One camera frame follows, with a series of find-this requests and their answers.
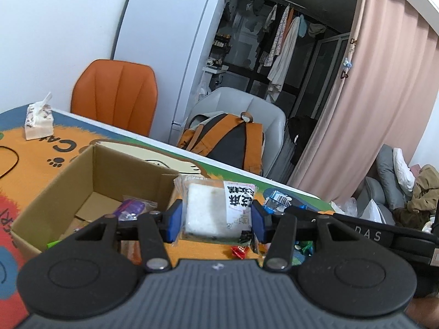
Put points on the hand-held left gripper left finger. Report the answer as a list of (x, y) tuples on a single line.
[(175, 219)]

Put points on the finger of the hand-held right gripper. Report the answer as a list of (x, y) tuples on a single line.
[(308, 211)]

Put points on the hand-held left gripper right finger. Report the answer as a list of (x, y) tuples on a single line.
[(257, 222)]

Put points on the white cake packet black label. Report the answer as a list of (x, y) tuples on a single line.
[(205, 209)]

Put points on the purple wafer packet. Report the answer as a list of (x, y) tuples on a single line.
[(132, 209)]

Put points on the cardboard box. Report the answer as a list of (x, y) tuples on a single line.
[(113, 178)]

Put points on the person's right hand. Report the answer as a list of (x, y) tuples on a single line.
[(427, 312)]

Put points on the small blue snack packet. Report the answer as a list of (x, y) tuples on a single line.
[(277, 202)]

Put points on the small red snack packet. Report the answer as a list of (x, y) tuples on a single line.
[(240, 252)]

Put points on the dark green snack packet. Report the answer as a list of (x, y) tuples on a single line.
[(303, 247)]

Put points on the white plastic bag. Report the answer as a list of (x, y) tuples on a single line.
[(349, 207)]

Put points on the grey sofa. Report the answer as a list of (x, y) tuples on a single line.
[(380, 192)]

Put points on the brown clothing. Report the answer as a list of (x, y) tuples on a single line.
[(427, 188)]

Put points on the white pillow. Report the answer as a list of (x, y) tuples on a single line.
[(403, 171)]

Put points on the orange and grey backpack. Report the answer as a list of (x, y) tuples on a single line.
[(226, 140)]

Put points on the grey chair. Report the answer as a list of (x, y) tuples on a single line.
[(236, 101)]

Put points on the light green snack packet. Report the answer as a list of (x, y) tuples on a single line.
[(53, 245)]

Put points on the orange chair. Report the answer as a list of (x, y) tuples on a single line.
[(116, 92)]

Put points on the curtain tieback charm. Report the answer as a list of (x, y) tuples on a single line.
[(346, 67)]

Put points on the wide pink curtain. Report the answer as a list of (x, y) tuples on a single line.
[(377, 75)]

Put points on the white hanging robe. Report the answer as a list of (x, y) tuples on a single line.
[(284, 54)]

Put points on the printed tissue pack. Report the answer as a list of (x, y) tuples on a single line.
[(37, 121)]

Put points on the floral hanging shirt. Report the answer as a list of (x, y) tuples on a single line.
[(276, 37)]

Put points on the white fridge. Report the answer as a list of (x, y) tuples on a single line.
[(161, 41)]

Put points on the light blue hanging garment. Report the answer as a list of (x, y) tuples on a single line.
[(301, 27)]

